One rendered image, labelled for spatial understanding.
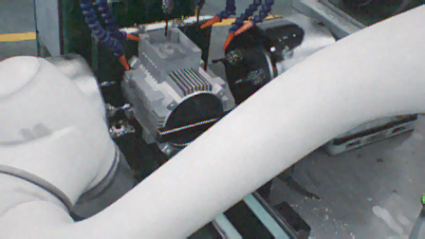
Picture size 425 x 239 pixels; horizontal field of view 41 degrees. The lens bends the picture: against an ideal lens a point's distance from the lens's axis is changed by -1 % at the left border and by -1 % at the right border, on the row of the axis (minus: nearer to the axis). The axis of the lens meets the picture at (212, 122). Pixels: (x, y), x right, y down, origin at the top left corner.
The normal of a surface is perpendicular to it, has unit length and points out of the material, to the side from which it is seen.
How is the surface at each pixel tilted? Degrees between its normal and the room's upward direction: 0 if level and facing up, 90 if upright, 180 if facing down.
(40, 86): 52
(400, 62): 73
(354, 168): 0
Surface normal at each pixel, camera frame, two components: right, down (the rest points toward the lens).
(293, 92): -0.45, -0.35
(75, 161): 0.88, 0.06
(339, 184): 0.11, -0.80
